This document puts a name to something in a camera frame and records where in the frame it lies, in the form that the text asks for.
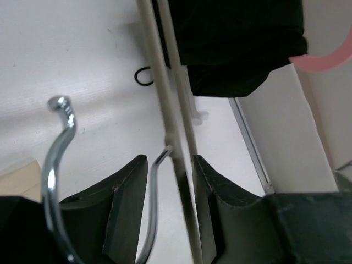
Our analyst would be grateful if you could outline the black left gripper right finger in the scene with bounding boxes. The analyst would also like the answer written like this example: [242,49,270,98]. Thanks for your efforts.
[193,155,351,263]

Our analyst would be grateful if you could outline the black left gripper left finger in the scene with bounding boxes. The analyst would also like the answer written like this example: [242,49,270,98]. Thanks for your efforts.
[1,155,147,263]

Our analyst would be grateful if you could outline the beige trousers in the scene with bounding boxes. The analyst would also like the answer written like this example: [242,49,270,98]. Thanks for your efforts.
[1,160,41,202]

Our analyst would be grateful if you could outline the pink plastic hanger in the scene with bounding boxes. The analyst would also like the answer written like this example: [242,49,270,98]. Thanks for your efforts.
[289,31,351,73]

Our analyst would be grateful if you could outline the black garment on hanger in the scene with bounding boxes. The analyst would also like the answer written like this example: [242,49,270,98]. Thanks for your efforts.
[169,0,307,98]

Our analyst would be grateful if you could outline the white and silver clothes rack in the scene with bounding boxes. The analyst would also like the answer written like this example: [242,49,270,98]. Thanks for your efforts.
[167,66,209,126]

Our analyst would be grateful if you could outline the aluminium rail right side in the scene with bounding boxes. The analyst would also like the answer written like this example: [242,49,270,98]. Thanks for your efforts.
[229,98,274,194]

